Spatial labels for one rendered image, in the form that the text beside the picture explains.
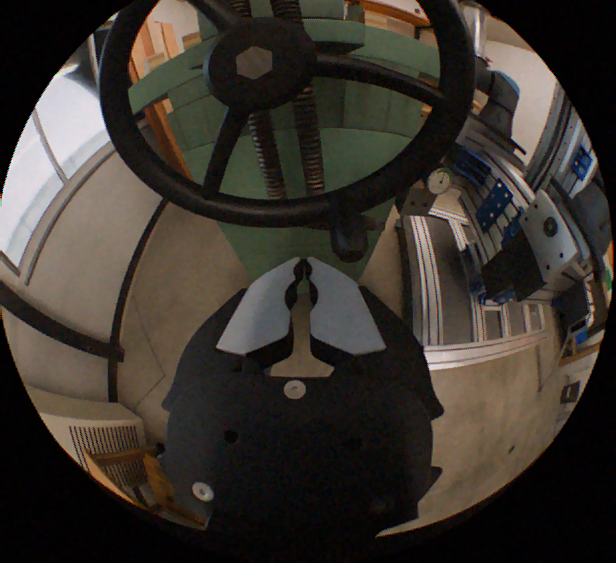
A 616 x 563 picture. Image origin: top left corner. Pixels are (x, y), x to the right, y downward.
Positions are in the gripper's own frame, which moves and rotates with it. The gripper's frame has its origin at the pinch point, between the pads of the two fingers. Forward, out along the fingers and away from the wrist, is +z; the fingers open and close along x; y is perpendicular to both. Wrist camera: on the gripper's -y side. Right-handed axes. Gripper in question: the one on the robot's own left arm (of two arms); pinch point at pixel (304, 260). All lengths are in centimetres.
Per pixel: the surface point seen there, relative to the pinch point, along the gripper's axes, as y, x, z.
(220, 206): -3.6, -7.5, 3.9
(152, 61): -33.4, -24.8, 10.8
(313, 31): -21.0, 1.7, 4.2
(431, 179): -6.0, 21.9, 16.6
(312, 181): -4.7, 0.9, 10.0
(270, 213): -2.4, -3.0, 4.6
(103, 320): 49, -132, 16
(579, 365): 99, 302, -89
